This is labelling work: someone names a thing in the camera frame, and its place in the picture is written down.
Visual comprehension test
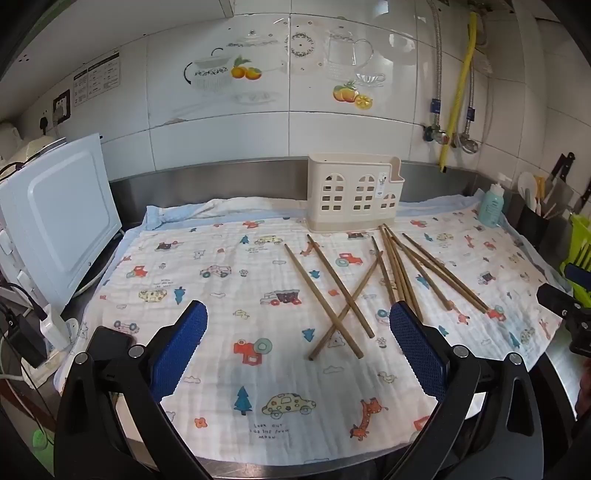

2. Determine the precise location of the black cable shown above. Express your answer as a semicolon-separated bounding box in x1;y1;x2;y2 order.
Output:
0;281;49;321

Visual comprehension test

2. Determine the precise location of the metal flexible hose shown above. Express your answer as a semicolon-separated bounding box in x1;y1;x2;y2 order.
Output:
464;60;478;137
430;0;445;130

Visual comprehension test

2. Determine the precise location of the set of wooden chopsticks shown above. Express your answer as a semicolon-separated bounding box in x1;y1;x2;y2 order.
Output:
283;224;490;361

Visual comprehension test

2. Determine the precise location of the cream rounded appliance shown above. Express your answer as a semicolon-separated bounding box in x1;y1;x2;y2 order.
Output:
2;137;65;172

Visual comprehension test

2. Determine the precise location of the white cartoon-print cloth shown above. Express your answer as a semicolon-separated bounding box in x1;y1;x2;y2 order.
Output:
53;195;573;393

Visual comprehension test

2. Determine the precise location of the teal soap pump bottle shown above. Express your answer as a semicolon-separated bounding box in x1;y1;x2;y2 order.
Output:
478;182;506;228

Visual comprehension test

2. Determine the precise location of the white silicone spatula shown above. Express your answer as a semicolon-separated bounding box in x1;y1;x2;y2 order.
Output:
517;172;539;215

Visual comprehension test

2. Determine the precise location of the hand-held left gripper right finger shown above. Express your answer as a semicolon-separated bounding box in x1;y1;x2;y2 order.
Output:
379;301;544;480

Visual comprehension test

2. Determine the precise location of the red-handled water valve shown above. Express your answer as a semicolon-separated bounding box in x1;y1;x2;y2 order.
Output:
423;124;451;147

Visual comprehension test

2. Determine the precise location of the yellow gas hose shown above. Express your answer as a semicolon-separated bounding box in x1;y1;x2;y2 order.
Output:
438;11;479;174

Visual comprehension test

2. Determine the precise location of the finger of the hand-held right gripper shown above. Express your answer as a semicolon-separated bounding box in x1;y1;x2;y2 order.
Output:
564;261;591;296
537;283;583;319

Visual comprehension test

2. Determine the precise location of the black-handled knife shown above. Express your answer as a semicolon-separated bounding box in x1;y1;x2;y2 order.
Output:
574;178;591;214

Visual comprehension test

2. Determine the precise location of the white microwave oven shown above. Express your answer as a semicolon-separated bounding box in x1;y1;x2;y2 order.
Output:
0;134;123;315

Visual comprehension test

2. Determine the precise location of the white charger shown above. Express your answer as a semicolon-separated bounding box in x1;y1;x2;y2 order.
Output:
39;302;70;352

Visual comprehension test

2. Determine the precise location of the printed white muslin cloth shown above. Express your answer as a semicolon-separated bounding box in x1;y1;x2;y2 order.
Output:
95;213;565;463

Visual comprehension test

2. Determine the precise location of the cream plastic cutlery holder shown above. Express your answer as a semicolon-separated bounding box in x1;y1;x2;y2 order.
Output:
308;154;406;233

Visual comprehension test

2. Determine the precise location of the printed wall label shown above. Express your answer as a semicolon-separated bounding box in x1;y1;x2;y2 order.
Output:
72;51;121;107

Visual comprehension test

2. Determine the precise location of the black-handled cleaver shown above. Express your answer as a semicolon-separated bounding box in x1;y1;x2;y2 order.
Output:
545;152;576;217

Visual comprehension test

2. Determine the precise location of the black flat object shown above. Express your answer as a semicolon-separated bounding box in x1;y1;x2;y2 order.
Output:
85;325;136;360

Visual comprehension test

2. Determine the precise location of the chrome angle valve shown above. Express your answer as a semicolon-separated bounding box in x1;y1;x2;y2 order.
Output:
452;131;482;154

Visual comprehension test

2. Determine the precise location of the white power strip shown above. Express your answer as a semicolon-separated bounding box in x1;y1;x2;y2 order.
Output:
21;318;79;381

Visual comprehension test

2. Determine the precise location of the black utensil container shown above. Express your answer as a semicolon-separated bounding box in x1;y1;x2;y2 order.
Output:
514;203;551;252

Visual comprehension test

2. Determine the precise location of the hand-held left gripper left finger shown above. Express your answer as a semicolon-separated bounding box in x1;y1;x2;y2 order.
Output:
54;300;213;480

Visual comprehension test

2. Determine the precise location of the black power adapter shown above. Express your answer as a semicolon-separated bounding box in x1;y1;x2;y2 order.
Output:
8;314;48;367

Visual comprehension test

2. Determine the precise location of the green plastic basket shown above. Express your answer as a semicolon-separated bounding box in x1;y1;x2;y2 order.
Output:
558;213;591;282

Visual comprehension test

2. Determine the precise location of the dark wall switch socket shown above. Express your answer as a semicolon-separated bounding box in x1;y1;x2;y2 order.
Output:
52;90;71;125

